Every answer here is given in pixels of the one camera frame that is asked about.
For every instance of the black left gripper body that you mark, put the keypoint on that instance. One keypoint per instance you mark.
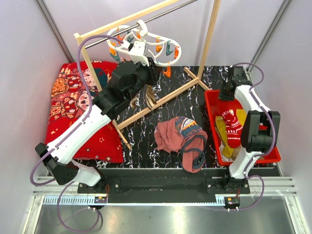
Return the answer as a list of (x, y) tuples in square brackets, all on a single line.
[(150, 75)]

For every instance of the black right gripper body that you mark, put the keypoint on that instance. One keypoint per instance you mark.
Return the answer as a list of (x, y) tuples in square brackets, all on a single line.
[(223, 94)]

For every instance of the white plastic clip hanger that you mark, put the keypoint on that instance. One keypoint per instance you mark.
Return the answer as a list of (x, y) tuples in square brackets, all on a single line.
[(164, 51)]

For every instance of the brown striped sock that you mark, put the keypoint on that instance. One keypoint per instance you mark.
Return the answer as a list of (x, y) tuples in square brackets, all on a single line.
[(150, 97), (133, 103)]

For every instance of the red patterned sock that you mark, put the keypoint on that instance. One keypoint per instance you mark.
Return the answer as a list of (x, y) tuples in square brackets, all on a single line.
[(233, 128)]

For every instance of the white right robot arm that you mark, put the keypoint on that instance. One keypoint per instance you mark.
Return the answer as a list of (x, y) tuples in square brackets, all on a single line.
[(259, 131)]

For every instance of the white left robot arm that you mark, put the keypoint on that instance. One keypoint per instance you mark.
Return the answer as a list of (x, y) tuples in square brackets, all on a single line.
[(128, 78)]

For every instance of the orange clothes peg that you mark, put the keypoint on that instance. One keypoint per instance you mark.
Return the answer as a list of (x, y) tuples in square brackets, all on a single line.
[(167, 72)]

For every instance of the red plastic bin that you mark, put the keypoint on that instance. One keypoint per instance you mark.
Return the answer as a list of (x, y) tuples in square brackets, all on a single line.
[(213, 105)]

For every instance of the yellow sock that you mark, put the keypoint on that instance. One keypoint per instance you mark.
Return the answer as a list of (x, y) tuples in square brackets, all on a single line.
[(227, 151)]

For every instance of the maroon printed shirt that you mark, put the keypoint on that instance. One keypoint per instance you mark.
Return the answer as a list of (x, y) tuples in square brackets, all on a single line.
[(183, 134)]

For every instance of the red patterned pillow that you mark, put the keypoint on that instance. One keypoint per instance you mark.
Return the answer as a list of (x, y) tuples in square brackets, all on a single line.
[(70, 97)]

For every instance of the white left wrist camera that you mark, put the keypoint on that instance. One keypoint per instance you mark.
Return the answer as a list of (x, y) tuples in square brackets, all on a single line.
[(137, 52)]

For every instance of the wooden drying rack frame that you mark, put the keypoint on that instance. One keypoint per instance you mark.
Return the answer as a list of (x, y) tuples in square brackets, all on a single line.
[(100, 34)]

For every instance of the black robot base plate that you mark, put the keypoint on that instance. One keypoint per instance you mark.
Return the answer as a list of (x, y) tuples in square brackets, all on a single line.
[(166, 186)]

